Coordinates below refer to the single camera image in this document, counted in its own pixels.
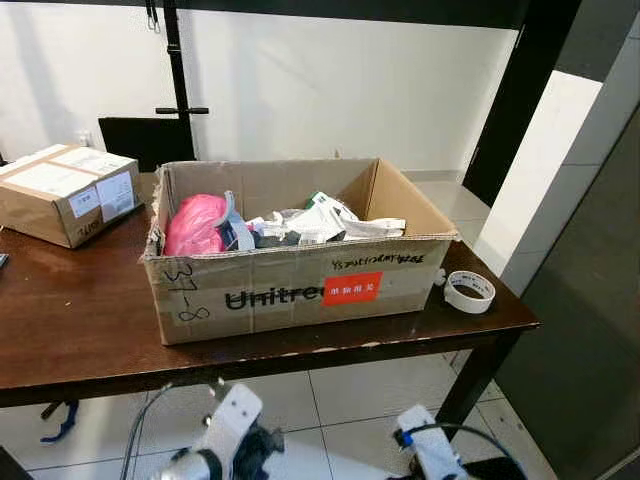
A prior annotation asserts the open cardboard rubbish box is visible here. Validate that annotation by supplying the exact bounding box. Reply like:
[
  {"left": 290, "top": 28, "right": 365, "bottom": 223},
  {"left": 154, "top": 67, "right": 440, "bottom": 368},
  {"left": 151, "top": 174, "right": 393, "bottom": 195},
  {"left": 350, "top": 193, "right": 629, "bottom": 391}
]
[{"left": 142, "top": 157, "right": 459, "bottom": 346}]

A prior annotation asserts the white crumpled paper trash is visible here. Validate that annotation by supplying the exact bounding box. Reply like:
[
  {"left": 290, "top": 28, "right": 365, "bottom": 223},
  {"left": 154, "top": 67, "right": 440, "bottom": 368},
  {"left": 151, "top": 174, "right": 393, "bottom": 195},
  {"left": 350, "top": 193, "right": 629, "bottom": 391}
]
[{"left": 245, "top": 192, "right": 406, "bottom": 246}]

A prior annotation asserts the dark brown wooden table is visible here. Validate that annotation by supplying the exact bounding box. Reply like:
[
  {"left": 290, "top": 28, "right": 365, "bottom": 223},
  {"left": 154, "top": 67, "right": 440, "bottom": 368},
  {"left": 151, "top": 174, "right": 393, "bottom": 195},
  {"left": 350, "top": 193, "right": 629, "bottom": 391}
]
[{"left": 0, "top": 172, "right": 541, "bottom": 409}]

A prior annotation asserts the grey blue packaging piece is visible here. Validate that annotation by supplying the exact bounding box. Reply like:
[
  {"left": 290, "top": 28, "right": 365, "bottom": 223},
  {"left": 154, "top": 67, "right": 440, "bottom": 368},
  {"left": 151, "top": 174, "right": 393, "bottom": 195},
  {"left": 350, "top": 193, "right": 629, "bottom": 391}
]
[{"left": 218, "top": 192, "right": 256, "bottom": 251}]

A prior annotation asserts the pink plastic bag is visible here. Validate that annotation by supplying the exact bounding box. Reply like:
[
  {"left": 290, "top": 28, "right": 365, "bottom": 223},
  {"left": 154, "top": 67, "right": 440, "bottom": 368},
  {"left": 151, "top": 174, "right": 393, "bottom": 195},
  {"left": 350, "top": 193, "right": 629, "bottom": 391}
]
[{"left": 163, "top": 193, "right": 231, "bottom": 257}]

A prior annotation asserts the white tape roll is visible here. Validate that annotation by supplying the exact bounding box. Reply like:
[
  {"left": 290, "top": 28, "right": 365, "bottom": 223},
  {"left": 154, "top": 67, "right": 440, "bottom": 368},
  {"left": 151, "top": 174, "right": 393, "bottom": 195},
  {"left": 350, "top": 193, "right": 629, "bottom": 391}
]
[{"left": 443, "top": 270, "right": 496, "bottom": 315}]

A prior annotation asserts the sealed labelled cardboard box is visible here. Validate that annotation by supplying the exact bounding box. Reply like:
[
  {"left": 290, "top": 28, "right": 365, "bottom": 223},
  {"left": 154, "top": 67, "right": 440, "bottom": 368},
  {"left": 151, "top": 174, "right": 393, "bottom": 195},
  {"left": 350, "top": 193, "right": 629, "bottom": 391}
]
[{"left": 0, "top": 144, "right": 144, "bottom": 249}]

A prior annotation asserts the black flat panel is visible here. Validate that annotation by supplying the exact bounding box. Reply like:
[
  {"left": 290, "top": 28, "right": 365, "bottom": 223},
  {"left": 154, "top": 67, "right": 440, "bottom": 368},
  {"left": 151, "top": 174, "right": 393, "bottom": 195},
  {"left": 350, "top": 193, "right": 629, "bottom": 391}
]
[{"left": 98, "top": 117, "right": 196, "bottom": 173}]

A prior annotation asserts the black stand pole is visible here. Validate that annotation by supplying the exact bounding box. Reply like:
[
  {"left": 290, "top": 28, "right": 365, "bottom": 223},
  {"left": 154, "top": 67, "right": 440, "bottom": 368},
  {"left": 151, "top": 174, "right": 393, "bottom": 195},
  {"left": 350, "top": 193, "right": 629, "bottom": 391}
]
[{"left": 155, "top": 0, "right": 211, "bottom": 161}]

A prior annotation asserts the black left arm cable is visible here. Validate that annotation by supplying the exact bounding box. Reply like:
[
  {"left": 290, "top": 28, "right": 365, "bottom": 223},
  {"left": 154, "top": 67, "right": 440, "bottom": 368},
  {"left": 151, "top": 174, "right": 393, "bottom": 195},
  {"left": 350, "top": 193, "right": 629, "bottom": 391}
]
[{"left": 120, "top": 385, "right": 176, "bottom": 480}]

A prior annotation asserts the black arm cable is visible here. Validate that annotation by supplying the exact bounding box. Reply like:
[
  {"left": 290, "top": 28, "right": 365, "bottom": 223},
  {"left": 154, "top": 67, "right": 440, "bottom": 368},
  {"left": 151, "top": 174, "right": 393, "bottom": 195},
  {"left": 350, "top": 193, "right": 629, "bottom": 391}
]
[
  {"left": 400, "top": 422, "right": 526, "bottom": 480},
  {"left": 120, "top": 385, "right": 176, "bottom": 480}
]

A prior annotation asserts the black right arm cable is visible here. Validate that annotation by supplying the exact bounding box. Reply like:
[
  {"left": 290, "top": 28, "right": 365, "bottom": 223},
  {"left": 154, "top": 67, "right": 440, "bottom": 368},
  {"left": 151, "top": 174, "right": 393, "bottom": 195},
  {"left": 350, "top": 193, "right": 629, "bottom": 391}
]
[{"left": 400, "top": 422, "right": 526, "bottom": 480}]

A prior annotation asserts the black door frame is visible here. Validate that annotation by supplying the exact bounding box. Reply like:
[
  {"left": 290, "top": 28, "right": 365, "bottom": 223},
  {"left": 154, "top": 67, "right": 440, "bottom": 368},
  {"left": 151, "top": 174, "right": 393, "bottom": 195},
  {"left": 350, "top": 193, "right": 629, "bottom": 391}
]
[{"left": 462, "top": 0, "right": 581, "bottom": 209}]

